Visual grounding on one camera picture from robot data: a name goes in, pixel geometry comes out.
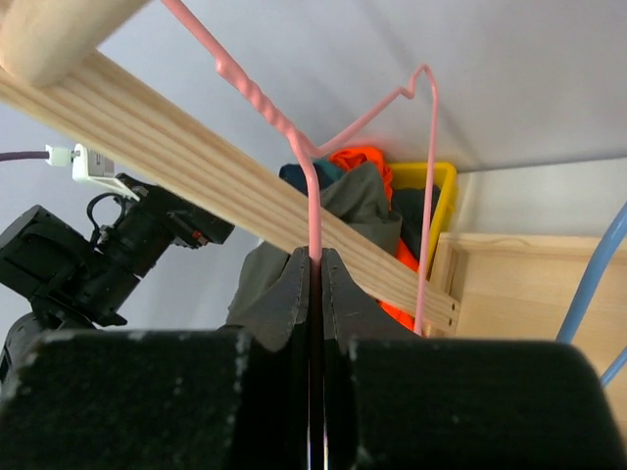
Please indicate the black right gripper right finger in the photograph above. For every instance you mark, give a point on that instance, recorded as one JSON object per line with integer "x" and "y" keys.
{"x": 394, "y": 400}

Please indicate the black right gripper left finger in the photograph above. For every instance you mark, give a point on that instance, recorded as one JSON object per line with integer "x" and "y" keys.
{"x": 234, "y": 398}

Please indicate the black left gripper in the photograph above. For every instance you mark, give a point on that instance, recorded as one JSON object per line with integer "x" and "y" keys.
{"x": 151, "y": 220}

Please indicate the pink hanger with olive shorts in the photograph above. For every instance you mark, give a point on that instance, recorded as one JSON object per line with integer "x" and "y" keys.
{"x": 305, "y": 150}

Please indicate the olive green shorts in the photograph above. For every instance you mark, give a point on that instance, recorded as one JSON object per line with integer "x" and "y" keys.
{"x": 359, "y": 199}

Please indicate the orange shorts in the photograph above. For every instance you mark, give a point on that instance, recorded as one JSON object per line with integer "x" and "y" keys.
{"x": 351, "y": 158}

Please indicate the blue hanger with navy shorts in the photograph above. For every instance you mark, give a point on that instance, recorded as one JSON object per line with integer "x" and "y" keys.
{"x": 591, "y": 278}

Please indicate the navy blue shorts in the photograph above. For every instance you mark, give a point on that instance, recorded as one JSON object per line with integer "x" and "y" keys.
{"x": 327, "y": 173}

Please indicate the black shorts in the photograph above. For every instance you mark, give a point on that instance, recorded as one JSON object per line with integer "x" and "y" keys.
{"x": 408, "y": 203}

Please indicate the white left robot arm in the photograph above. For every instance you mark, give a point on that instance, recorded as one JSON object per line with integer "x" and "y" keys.
{"x": 72, "y": 282}

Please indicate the wooden clothes rack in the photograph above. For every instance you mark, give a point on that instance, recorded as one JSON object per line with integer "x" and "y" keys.
{"x": 526, "y": 98}

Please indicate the yellow plastic tray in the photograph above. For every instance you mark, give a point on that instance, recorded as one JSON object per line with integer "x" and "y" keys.
{"x": 443, "y": 200}

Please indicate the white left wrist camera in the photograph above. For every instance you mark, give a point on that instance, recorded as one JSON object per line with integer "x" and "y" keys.
{"x": 89, "y": 167}

